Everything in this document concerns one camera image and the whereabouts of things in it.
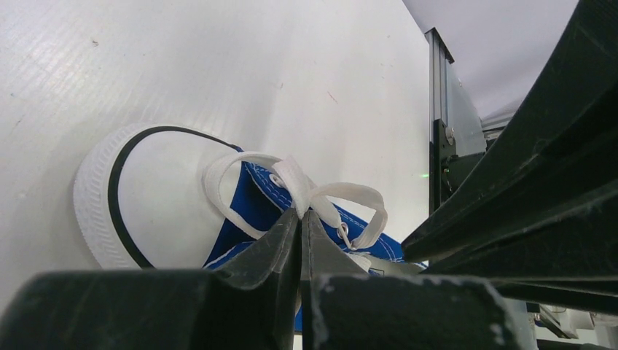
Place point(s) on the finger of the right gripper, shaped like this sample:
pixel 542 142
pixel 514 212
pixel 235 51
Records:
pixel 532 241
pixel 581 70

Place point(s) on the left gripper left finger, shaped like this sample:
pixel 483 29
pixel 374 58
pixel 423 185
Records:
pixel 247 303

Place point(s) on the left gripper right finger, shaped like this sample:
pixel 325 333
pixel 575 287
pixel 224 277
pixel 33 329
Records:
pixel 345 307

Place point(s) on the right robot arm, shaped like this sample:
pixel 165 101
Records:
pixel 592 164

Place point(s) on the aluminium frame rail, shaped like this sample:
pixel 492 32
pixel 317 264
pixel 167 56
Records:
pixel 456 124

